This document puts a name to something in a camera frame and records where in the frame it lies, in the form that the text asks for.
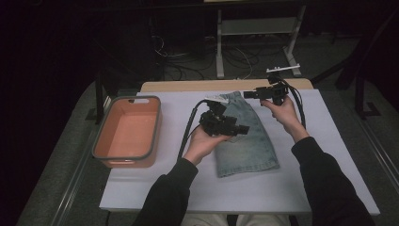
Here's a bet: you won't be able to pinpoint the white foam board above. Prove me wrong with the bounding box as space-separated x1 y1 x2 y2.
99 89 380 217

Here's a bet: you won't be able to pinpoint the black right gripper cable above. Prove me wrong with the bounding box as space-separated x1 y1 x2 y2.
279 77 308 130

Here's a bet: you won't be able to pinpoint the person's leg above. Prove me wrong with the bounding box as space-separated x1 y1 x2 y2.
236 214 291 226
182 214 228 226

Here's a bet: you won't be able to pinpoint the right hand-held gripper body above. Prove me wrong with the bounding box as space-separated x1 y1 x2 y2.
256 63 301 106

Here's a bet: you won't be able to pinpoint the light blue denim shorts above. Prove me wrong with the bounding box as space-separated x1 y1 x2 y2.
205 90 280 178

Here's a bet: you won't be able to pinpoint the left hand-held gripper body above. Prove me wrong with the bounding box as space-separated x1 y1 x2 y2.
199 95 237 137

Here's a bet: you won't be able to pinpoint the person's left leg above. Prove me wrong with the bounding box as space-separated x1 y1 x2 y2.
182 214 228 226

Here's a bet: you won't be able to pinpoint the tangle of floor cables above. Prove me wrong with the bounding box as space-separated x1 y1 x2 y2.
150 34 262 81

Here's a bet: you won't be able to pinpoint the orange bin with grey rim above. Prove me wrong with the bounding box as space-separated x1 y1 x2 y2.
91 95 163 169

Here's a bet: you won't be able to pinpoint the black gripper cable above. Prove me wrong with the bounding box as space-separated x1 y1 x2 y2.
177 99 210 161
279 77 308 130

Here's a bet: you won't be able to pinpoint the person's right leg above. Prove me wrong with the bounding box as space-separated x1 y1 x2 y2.
236 214 291 226

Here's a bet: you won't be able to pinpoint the person's right hand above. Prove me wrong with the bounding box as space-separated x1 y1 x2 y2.
261 95 310 144

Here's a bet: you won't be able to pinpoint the person's left hand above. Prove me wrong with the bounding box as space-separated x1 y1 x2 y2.
183 125 233 167

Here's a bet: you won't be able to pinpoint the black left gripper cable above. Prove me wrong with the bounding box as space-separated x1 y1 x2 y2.
177 99 210 161

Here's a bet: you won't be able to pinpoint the white metal stand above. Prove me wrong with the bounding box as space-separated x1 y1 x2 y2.
215 4 307 79

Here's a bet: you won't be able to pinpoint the metal floor rail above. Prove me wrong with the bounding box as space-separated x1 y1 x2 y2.
50 97 111 226
352 114 399 189

